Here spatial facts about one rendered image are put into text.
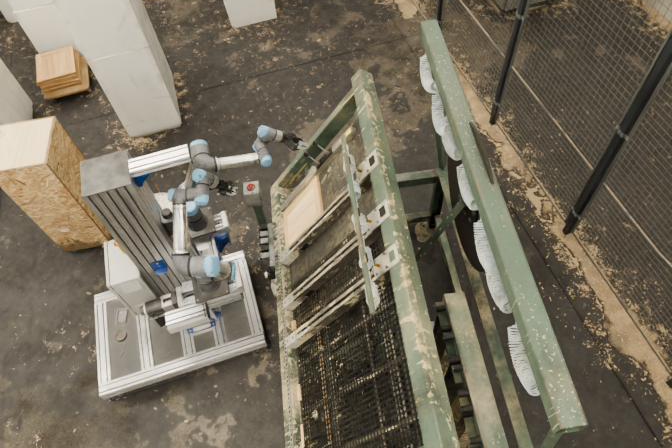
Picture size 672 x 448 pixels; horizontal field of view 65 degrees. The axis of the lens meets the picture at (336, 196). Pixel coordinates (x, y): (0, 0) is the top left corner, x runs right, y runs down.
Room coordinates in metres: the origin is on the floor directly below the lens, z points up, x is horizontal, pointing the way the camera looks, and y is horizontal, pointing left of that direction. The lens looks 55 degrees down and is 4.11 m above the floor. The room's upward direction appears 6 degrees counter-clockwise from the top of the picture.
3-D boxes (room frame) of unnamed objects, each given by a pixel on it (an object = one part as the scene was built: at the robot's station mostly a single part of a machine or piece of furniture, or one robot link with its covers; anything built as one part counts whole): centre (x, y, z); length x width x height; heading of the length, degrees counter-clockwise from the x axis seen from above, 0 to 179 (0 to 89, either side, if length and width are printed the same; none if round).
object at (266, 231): (1.97, 0.55, 0.69); 0.50 x 0.14 x 0.24; 2
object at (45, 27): (5.77, 3.18, 0.36); 0.80 x 0.58 x 0.72; 13
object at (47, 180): (2.79, 2.30, 0.63); 0.50 x 0.42 x 1.25; 5
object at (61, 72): (4.89, 2.98, 0.15); 0.61 x 0.52 x 0.31; 13
